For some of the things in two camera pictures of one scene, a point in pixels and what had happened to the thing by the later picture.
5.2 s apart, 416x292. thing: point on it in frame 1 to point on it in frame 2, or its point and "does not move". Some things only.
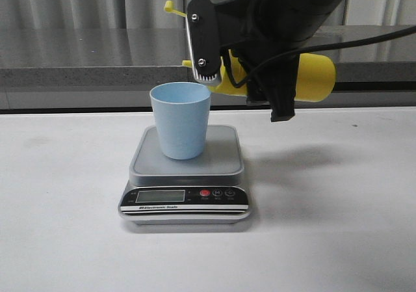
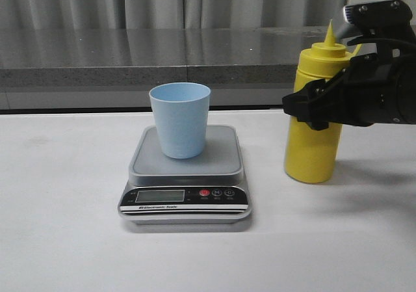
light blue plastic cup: [182, 110] does not move
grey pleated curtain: [140, 4] does not move
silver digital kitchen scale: [204, 190] does not move
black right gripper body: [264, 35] to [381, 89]
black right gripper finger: [203, 39] to [320, 103]
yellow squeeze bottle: [316, 75] to [312, 156]
